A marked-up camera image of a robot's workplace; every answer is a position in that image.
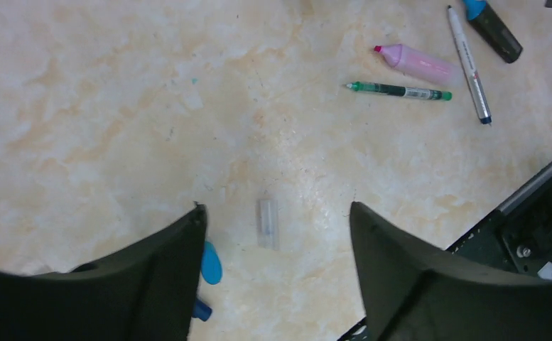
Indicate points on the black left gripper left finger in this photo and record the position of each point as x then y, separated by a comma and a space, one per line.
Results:
145, 291

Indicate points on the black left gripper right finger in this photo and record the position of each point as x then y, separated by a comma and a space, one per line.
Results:
412, 290

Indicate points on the light blue marker cap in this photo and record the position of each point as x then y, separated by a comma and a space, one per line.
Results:
211, 268

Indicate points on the clear teal pen cap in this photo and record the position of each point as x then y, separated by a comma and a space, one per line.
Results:
267, 224

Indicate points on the white marker dark blue cap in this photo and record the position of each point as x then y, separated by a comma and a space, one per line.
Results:
469, 68

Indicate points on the green gel pen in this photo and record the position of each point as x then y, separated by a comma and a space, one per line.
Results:
399, 91

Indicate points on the pink highlighter pen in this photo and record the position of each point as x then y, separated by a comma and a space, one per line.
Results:
420, 65

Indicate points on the black marker blue cap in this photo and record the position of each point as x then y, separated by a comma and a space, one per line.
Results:
483, 18

